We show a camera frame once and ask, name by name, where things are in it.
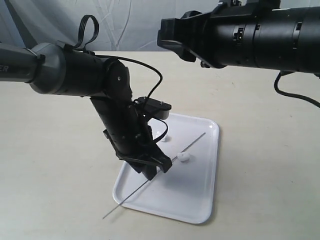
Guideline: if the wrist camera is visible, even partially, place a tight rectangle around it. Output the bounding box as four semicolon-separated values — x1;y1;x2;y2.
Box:
218;0;281;10
133;96;172;120

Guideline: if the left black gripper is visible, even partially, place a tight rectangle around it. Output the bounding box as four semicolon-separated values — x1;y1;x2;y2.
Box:
90;96;173;181

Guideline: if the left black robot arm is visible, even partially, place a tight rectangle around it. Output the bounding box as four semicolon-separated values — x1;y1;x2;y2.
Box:
0;43;172;180

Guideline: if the thin metal skewer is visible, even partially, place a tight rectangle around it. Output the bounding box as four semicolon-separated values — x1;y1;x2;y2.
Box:
102;132;206;220

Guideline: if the white marshmallow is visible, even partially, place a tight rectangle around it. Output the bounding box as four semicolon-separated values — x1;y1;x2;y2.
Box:
155;131;170;143

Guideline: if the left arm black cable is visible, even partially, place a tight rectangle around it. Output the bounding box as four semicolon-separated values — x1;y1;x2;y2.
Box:
63;14;169;145

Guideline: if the white rectangular plastic tray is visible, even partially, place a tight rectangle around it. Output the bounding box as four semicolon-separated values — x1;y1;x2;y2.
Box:
112;113;220;224

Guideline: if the grey backdrop cloth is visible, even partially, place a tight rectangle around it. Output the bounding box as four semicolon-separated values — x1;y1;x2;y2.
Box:
0;0;218;52

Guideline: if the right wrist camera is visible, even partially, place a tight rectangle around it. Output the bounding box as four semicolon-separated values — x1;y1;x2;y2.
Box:
218;0;281;10

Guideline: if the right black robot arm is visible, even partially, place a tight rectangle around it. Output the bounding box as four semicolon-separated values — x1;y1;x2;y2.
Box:
157;0;320;74

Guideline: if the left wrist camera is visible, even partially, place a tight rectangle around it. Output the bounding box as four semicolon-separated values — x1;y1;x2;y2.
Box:
133;96;172;120

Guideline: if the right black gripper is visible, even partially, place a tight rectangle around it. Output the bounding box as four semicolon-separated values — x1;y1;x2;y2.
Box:
157;4;255;68

